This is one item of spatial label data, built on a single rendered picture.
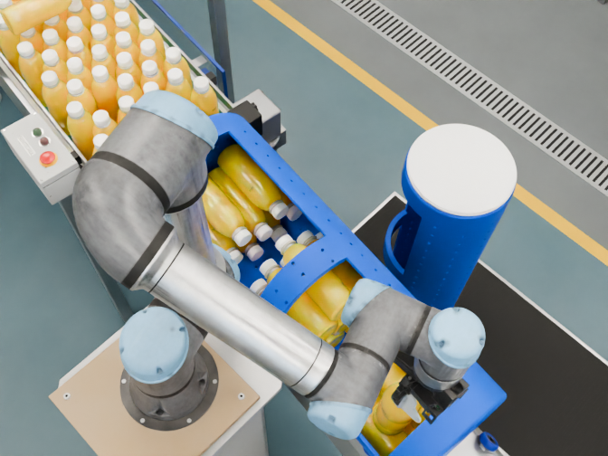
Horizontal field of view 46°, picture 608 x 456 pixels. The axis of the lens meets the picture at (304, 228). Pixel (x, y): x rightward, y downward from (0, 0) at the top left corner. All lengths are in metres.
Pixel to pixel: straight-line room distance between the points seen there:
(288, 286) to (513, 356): 1.34
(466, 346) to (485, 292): 1.73
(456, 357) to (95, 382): 0.76
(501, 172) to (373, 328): 0.96
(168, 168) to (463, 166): 1.08
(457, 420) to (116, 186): 0.78
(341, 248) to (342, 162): 1.61
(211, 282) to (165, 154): 0.17
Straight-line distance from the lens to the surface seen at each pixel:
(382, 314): 0.98
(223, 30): 2.21
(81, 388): 1.46
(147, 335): 1.23
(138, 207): 0.87
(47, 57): 2.01
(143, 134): 0.91
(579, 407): 2.64
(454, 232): 1.84
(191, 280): 0.88
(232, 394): 1.41
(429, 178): 1.80
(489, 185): 1.82
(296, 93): 3.27
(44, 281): 2.92
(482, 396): 1.39
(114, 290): 2.52
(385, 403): 1.34
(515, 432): 2.54
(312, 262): 1.43
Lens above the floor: 2.52
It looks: 61 degrees down
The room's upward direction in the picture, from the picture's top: 2 degrees clockwise
